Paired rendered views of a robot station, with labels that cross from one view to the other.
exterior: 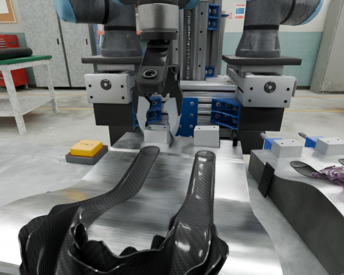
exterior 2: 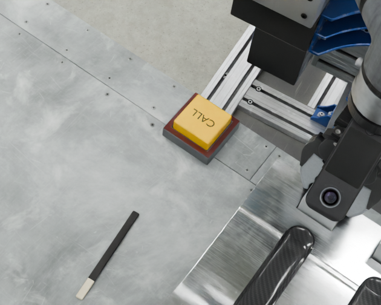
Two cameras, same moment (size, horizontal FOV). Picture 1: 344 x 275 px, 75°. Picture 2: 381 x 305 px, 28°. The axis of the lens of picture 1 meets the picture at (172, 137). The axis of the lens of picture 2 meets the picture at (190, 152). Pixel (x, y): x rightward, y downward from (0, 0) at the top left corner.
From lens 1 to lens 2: 65 cm
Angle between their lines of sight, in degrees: 38
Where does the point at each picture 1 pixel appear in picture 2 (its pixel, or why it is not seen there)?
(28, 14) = not seen: outside the picture
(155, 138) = (316, 216)
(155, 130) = not seen: hidden behind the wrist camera
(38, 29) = not seen: outside the picture
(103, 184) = (216, 297)
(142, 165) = (276, 270)
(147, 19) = (364, 106)
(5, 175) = (69, 137)
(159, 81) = (337, 218)
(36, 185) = (116, 186)
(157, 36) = (372, 129)
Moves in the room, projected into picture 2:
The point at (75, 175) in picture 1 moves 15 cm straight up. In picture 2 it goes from (174, 184) to (183, 126)
